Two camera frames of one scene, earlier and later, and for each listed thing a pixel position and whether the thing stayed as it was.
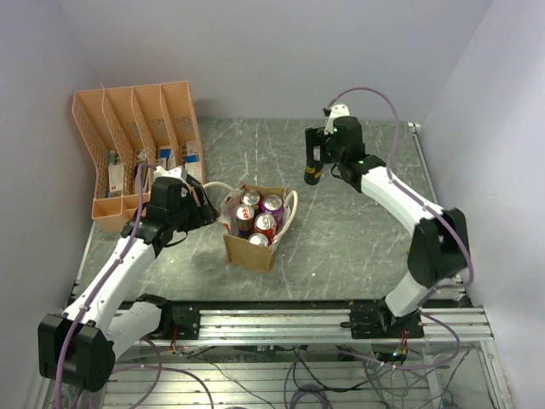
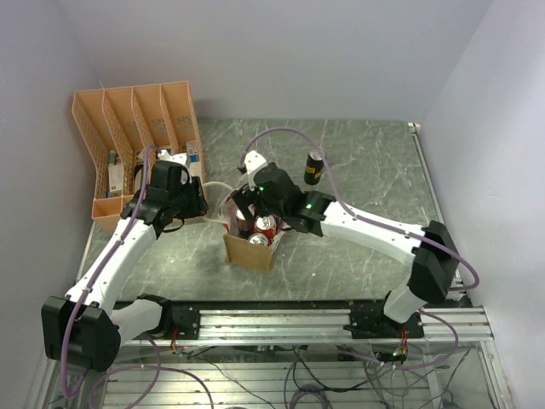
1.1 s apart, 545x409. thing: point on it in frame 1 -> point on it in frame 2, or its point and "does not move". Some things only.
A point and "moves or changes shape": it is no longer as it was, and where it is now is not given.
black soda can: x=314 y=146 moves or changes shape
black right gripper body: x=331 y=153 -> x=249 y=194
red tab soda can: x=244 y=216 does not move
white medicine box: x=116 y=180 does not move
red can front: x=259 y=239 does not move
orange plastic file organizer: x=152 y=125 does not move
